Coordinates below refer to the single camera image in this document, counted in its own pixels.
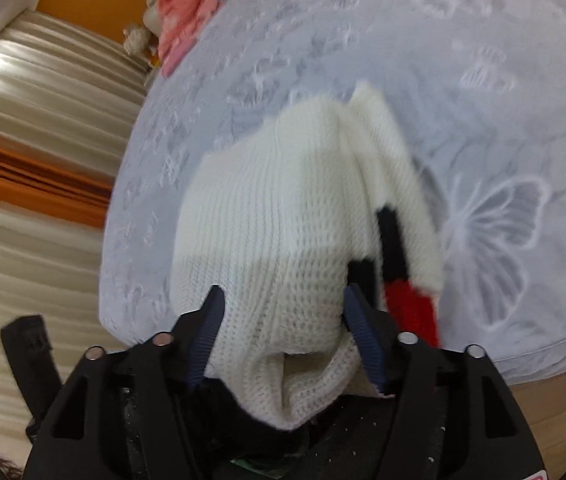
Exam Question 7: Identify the pink garment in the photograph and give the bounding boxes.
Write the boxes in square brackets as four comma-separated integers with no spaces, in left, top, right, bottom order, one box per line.
[157,0,221,77]

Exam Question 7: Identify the beige striped curtain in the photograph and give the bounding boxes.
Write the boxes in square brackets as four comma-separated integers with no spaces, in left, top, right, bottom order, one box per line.
[0,11,145,465]

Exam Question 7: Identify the white knitted sweater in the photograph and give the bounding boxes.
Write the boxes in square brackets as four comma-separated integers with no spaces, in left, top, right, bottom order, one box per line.
[170,82,444,430]

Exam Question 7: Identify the small plush toy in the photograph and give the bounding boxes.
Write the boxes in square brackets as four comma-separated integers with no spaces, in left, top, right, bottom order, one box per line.
[122,24,152,56]

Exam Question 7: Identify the grey butterfly-pattern bedspread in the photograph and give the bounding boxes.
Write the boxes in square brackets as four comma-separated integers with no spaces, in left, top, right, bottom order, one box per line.
[98,0,566,384]

